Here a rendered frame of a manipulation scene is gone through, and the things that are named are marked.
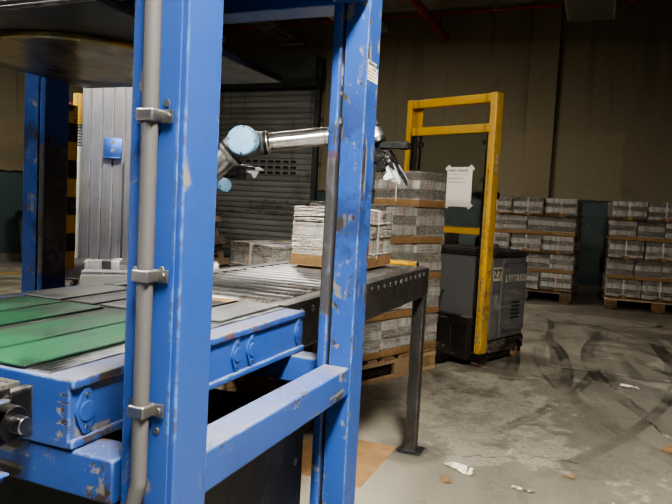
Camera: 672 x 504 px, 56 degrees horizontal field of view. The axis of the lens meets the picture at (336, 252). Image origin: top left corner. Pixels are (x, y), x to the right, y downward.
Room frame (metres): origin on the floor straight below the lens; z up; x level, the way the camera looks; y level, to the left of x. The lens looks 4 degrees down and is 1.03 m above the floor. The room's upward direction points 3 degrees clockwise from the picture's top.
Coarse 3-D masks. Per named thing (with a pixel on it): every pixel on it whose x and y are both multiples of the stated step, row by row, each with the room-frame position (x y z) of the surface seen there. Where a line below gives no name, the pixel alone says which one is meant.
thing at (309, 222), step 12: (300, 216) 2.41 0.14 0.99; (312, 216) 2.40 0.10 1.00; (372, 216) 2.41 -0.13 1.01; (300, 228) 2.42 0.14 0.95; (312, 228) 2.40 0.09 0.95; (372, 228) 2.43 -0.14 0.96; (300, 240) 2.42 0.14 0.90; (312, 240) 2.40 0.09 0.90; (300, 252) 2.42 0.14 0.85; (312, 252) 2.39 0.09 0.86; (372, 252) 2.46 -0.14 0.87
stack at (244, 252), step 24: (240, 240) 3.42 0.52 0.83; (264, 240) 3.52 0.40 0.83; (288, 240) 3.67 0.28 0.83; (240, 264) 3.31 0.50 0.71; (384, 336) 3.77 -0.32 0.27; (408, 336) 3.94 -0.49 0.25; (384, 360) 3.78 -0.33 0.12; (408, 360) 3.95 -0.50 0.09; (240, 384) 3.28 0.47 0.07; (264, 384) 3.15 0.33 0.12
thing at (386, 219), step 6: (384, 216) 2.55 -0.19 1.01; (390, 216) 2.65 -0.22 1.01; (384, 222) 2.56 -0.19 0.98; (390, 222) 2.64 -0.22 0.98; (384, 228) 2.57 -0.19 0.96; (390, 228) 2.64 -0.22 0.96; (384, 234) 2.57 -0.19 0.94; (390, 234) 2.65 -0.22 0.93; (378, 240) 2.52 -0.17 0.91; (384, 240) 2.60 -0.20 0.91; (378, 246) 2.52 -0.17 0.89; (384, 246) 2.60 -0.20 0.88; (378, 252) 2.53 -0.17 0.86; (384, 252) 2.60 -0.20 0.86
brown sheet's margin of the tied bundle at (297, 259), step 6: (294, 258) 2.42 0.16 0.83; (300, 258) 2.41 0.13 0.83; (306, 258) 2.40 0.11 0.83; (312, 258) 2.39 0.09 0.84; (318, 258) 2.38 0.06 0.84; (372, 258) 2.45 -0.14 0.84; (294, 264) 2.42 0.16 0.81; (300, 264) 2.41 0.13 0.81; (306, 264) 2.40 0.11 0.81; (312, 264) 2.39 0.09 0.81; (318, 264) 2.38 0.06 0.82; (372, 264) 2.45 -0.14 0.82
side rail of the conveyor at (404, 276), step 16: (400, 272) 2.40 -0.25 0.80; (416, 272) 2.51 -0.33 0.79; (368, 288) 1.99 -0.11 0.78; (384, 288) 2.13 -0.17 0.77; (400, 288) 2.32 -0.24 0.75; (416, 288) 2.53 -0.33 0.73; (288, 304) 1.48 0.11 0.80; (304, 304) 1.55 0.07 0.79; (368, 304) 1.99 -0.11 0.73; (384, 304) 2.15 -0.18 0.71; (400, 304) 2.33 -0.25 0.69; (304, 320) 1.55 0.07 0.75; (304, 336) 1.56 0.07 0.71
